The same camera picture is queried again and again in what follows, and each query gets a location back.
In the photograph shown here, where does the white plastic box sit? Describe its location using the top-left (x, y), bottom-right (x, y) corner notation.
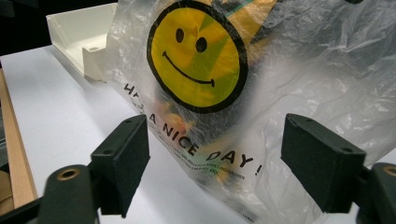
top-left (46, 3), bottom-right (120, 83)

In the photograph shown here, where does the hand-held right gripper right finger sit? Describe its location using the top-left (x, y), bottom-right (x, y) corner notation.
top-left (280, 113), bottom-right (367, 214)

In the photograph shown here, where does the clear smiley face plastic bag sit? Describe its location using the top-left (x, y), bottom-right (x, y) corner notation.
top-left (102, 0), bottom-right (396, 224)

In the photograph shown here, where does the white table sheet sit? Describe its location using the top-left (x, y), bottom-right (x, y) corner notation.
top-left (0, 45), bottom-right (396, 224)

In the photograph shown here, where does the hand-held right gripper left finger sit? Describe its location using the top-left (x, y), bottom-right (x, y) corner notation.
top-left (90, 114), bottom-right (151, 218)

